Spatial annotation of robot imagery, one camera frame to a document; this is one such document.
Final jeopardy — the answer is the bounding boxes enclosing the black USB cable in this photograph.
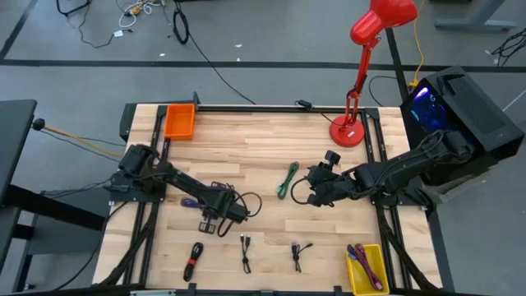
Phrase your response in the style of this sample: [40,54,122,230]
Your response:
[239,233,253,275]
[290,241,315,274]

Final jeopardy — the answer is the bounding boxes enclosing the orange plastic basket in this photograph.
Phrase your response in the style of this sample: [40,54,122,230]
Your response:
[164,103,196,141]

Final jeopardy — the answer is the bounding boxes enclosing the white floor cables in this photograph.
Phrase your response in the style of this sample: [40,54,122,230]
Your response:
[118,0,167,29]

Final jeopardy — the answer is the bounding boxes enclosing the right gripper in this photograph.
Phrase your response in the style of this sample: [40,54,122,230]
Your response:
[306,164,359,208]

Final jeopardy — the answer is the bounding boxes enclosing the black glowing computer tower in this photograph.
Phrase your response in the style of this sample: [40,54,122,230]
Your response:
[400,65,526,187]

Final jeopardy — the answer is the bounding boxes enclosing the black aluminium table frame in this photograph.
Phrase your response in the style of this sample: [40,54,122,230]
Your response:
[93,27,457,296]

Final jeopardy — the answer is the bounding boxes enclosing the black desk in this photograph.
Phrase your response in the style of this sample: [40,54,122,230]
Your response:
[0,98,106,293]

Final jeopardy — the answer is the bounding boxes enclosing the green USB cable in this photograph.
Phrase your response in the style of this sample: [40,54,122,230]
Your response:
[276,160,301,201]

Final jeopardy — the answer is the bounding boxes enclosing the yellow cable with ball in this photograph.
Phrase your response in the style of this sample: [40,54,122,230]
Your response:
[43,125,124,160]

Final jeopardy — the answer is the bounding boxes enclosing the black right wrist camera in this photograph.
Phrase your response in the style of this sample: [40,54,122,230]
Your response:
[323,150,343,169]

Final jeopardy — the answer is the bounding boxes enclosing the black cable with red tie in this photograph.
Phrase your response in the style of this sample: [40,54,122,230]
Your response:
[182,241,205,284]

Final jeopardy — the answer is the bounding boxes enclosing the black coiled floor cable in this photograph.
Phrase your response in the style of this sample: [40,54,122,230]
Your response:
[171,0,256,106]

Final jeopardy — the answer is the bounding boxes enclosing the black lamp power cord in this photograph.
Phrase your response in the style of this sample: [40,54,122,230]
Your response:
[294,99,344,127]

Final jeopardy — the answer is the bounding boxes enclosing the yellow plastic bin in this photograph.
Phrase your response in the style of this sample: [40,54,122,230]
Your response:
[345,243,391,296]

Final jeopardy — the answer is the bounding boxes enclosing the red USB cable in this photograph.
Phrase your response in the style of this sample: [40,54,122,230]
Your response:
[353,243,385,292]

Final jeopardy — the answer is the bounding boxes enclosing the red desk lamp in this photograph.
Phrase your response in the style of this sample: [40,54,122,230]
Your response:
[328,0,419,149]

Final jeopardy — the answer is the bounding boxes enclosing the grey desk foot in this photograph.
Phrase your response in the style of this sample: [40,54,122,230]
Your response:
[434,0,521,32]

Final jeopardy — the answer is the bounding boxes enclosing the black floor cable tangle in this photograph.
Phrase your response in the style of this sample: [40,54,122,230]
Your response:
[491,27,526,67]

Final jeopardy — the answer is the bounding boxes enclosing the yellow hanging cable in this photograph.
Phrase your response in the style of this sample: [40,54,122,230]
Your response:
[408,0,426,90]

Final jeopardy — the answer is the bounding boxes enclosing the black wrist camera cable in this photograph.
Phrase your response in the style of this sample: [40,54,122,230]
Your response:
[289,176,313,206]
[216,191,263,238]

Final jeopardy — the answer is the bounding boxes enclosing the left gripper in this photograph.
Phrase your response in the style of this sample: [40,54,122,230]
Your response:
[198,189,250,235]

